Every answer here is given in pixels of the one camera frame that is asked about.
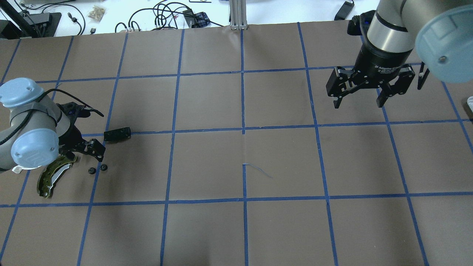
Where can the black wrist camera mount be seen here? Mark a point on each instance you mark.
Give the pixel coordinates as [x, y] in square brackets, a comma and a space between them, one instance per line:
[74, 111]

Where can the aluminium frame post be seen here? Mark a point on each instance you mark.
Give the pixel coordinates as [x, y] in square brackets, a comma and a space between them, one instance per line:
[238, 19]

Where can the olive green brake shoe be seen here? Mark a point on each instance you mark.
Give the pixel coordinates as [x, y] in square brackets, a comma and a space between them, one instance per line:
[52, 173]

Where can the bag of small parts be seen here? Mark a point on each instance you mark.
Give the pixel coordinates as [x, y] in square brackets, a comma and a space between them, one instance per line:
[97, 13]

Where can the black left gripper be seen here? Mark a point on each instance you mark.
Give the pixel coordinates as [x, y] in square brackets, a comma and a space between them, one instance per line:
[70, 138]

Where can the black brake pad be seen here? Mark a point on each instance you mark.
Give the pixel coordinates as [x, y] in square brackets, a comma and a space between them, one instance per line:
[117, 135]

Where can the black power adapter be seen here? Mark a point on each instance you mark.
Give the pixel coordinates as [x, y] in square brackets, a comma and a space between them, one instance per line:
[344, 10]

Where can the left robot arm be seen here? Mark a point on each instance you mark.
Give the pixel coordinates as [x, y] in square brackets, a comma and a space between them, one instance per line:
[41, 130]

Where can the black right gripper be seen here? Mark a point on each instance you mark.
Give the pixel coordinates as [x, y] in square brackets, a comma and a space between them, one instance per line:
[382, 60]

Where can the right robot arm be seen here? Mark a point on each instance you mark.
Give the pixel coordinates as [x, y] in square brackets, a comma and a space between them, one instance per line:
[440, 31]

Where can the black monitor stand base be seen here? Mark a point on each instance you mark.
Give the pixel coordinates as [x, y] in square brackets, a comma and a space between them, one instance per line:
[42, 24]

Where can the white curved plastic bracket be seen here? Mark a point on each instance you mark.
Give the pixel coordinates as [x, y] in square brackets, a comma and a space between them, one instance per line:
[18, 169]

